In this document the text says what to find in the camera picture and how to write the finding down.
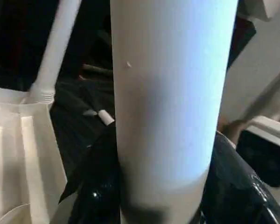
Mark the black table mat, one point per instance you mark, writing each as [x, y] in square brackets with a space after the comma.
[72, 130]

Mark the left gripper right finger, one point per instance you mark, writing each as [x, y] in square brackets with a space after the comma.
[235, 191]

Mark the white plastic table top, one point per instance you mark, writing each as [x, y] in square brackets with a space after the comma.
[14, 151]

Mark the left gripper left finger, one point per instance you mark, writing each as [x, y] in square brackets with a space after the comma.
[100, 191]

